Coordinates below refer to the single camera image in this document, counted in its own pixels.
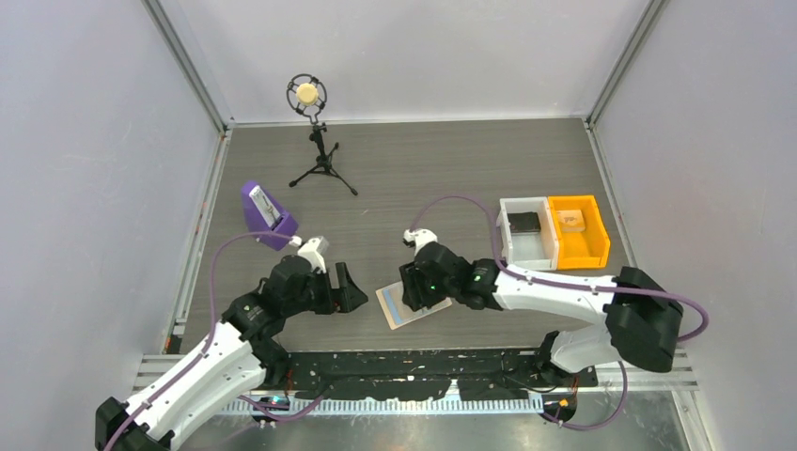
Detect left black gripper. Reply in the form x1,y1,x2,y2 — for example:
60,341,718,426
283,261,367,317

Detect beige leather card holder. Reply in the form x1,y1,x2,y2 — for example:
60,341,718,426
376,282,453,330

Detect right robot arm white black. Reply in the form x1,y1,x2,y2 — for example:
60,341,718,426
399,241,683,386

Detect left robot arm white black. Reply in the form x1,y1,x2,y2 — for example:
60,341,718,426
94,256,368,450

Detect black block in white bin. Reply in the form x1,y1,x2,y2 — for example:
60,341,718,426
508,211,541,234

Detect white plastic bin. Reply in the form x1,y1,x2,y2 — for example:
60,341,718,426
496,196,559,272

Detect purple metronome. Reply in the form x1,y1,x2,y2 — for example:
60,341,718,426
241,180,299,251

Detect orange plastic bin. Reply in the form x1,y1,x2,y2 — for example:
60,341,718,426
548,194,611,271

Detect black microphone on tripod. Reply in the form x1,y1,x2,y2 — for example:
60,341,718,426
286,73,359,196

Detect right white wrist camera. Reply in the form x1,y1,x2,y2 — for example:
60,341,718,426
402,228,438,251

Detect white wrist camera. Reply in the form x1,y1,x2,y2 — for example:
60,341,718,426
289,235,329,273
402,228,438,251

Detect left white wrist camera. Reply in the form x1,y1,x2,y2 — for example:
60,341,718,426
289,235,329,273

